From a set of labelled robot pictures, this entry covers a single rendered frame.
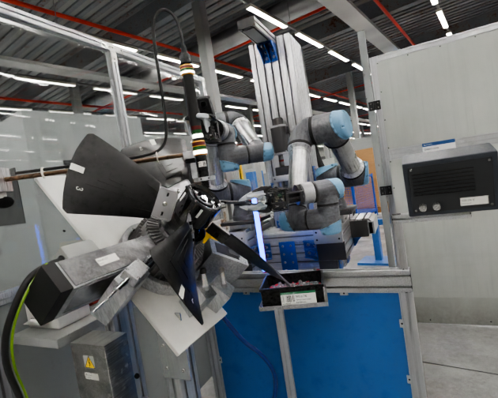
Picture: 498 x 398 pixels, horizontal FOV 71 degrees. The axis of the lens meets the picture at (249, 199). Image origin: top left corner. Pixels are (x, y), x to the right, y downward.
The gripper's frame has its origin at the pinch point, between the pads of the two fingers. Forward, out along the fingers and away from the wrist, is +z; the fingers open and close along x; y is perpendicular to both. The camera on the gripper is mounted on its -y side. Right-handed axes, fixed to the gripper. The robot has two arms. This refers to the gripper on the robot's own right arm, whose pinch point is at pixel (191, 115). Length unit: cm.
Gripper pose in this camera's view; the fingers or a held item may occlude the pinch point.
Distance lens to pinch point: 113.2
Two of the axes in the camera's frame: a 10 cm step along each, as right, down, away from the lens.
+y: 1.5, 9.9, 0.4
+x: -9.5, 1.4, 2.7
